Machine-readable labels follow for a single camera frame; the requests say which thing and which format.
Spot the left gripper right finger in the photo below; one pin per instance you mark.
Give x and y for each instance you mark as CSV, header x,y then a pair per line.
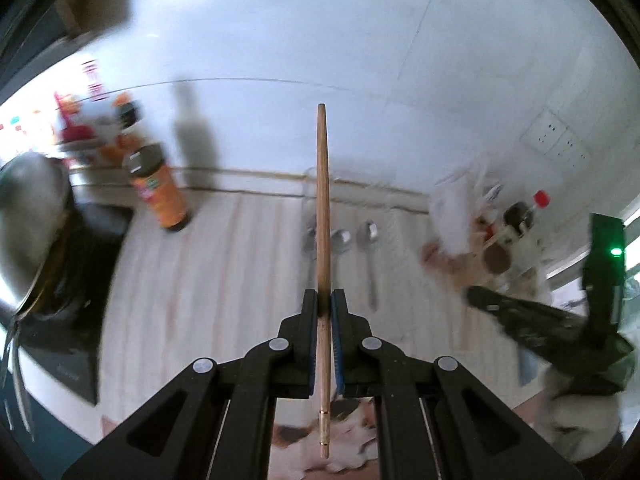
x,y
435,420

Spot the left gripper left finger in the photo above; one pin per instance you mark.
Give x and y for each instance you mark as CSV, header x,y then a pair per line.
x,y
213,420

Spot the steel spoon lone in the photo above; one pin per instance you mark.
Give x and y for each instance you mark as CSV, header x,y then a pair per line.
x,y
367,238

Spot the round steel spoon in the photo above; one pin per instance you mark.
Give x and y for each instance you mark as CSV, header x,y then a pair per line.
x,y
341,239

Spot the blue kitchen cabinet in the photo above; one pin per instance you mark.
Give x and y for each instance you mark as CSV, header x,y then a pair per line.
x,y
52,447

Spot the brown lid spice jar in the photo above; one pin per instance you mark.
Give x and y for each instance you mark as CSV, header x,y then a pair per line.
x,y
497,259

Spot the striped cat print mat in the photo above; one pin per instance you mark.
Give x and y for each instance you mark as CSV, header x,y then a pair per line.
x,y
225,282

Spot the red cap dark bottle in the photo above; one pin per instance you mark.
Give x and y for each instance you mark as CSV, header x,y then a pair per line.
x,y
519,219

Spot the black induction cooktop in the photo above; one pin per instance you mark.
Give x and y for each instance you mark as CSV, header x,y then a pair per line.
x,y
64,338

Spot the clear plastic tray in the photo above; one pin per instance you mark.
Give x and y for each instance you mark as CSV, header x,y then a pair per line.
x,y
403,225

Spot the white plastic bag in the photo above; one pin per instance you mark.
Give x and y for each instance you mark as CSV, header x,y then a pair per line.
x,y
455,203

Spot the soy sauce bottle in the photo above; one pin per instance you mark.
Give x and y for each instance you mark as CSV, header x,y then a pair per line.
x,y
145,163

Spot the white wall socket panel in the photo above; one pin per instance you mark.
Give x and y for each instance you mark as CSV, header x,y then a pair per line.
x,y
552,137

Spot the colourful wall stickers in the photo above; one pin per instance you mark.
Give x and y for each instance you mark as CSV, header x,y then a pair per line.
x,y
66,112

